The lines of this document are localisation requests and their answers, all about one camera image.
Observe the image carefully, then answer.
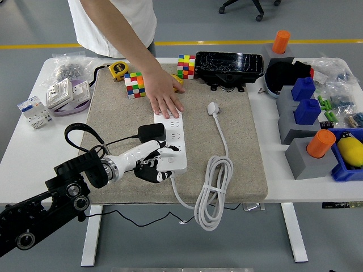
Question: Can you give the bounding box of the person's right hand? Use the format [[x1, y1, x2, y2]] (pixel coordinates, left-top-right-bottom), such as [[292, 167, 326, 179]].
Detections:
[[141, 69, 187, 119]]

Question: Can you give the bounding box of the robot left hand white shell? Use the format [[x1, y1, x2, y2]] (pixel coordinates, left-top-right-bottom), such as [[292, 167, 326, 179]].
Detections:
[[112, 138, 182, 184]]

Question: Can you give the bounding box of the black power adapter plug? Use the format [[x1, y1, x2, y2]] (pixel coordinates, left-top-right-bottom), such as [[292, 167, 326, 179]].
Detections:
[[137, 122, 167, 143]]

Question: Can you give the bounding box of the white power strip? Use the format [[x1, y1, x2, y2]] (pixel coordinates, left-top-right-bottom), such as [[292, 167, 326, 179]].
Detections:
[[154, 109, 188, 175]]

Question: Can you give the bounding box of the thin black adapter cord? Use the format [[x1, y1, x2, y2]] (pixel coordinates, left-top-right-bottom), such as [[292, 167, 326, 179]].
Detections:
[[82, 135, 188, 228]]

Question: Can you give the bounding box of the colourful puzzle cube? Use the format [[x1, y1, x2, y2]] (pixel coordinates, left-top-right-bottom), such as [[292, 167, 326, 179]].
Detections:
[[177, 54, 196, 80], [123, 71, 146, 100]]

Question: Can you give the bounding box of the grey-brown mat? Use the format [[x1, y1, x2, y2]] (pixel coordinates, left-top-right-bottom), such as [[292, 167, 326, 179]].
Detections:
[[74, 62, 269, 205]]

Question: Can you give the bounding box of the yellow tape measure round label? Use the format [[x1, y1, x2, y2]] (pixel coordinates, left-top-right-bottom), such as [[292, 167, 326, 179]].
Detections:
[[108, 61, 129, 82]]

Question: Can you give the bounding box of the black plastic tray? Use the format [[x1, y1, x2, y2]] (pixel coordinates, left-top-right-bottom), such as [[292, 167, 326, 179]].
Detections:
[[195, 50, 265, 93]]

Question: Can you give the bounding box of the purple tape roll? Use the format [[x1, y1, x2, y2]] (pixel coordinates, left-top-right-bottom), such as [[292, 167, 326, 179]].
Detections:
[[52, 79, 92, 117]]

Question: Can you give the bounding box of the white table leg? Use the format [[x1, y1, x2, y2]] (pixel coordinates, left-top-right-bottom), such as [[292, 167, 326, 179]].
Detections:
[[280, 202, 309, 263], [81, 204, 103, 267]]

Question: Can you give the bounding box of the plastic bag of screws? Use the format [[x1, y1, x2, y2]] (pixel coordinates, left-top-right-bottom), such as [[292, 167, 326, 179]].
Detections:
[[42, 50, 102, 91]]

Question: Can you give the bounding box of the person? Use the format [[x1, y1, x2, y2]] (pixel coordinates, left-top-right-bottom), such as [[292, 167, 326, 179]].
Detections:
[[67, 0, 158, 59]]

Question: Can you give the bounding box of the white socket box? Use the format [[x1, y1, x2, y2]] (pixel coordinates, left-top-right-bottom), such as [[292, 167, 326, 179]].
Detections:
[[45, 78, 73, 111]]

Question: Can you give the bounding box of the white blue bowl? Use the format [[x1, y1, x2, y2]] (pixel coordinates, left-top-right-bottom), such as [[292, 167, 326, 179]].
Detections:
[[263, 72, 281, 99]]

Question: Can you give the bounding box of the grey block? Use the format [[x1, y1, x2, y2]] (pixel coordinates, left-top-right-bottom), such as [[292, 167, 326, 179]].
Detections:
[[284, 137, 340, 181], [260, 42, 296, 66], [277, 105, 324, 145], [276, 84, 301, 114]]

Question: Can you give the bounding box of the white circuit breaker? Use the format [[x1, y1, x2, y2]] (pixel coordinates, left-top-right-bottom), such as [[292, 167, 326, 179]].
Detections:
[[16, 95, 54, 130]]

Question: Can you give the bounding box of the black cloth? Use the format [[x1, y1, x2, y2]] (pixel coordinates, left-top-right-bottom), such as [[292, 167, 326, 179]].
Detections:
[[265, 59, 313, 94]]

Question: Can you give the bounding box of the black office chair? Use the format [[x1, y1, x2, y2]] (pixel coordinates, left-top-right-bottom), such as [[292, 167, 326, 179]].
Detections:
[[218, 0, 281, 22]]

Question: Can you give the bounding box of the orange cylinder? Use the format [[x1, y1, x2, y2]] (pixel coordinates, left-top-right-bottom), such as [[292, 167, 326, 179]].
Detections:
[[305, 129, 337, 159], [271, 29, 291, 54]]

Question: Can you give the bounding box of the blue block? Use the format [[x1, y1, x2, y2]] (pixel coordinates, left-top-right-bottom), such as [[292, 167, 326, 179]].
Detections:
[[291, 76, 316, 102], [293, 98, 322, 126]]

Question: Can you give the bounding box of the clear plastic bag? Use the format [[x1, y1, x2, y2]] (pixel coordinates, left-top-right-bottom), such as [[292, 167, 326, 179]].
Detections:
[[310, 58, 355, 86]]

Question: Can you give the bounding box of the plastic bag of blue parts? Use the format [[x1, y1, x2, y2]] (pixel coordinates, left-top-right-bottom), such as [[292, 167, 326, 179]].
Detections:
[[326, 82, 357, 110], [344, 112, 363, 130]]

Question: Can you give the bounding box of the yellow lemon toy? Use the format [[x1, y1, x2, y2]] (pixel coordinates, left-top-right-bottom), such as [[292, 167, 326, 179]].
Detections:
[[336, 137, 363, 167]]

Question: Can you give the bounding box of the blue storage bin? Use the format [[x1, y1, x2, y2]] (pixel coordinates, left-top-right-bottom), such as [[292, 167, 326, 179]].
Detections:
[[327, 127, 363, 182]]

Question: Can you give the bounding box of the black box under table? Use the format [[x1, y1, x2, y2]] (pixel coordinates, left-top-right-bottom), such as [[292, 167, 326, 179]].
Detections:
[[322, 201, 363, 210]]

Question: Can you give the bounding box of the yellow tape measure black strap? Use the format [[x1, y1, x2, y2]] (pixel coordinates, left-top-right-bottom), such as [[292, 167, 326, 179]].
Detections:
[[170, 73, 184, 93]]

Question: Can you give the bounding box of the white power strip cord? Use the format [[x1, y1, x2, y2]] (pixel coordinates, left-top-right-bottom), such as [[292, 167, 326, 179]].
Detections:
[[168, 101, 234, 232]]

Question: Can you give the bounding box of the thick black cable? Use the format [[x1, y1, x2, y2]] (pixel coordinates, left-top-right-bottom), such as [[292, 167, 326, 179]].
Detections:
[[87, 65, 110, 87]]

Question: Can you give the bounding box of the white wall socket panel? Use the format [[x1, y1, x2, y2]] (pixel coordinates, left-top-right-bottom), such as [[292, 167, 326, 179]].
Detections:
[[71, 80, 91, 101]]

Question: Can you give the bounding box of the metal bracket under table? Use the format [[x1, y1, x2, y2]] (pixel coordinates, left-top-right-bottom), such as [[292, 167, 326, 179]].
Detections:
[[243, 202, 266, 212]]

